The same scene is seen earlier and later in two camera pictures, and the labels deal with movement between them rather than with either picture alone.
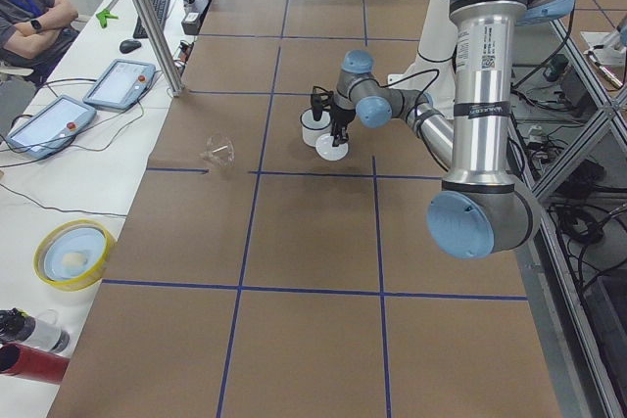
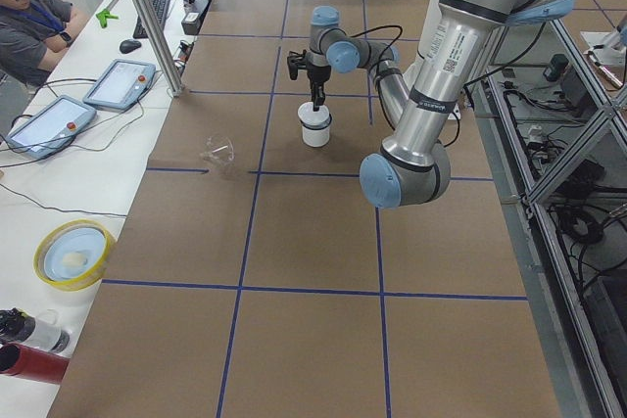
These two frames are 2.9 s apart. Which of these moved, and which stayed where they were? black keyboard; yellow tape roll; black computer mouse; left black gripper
Moved: left black gripper
Stayed: black computer mouse; yellow tape roll; black keyboard
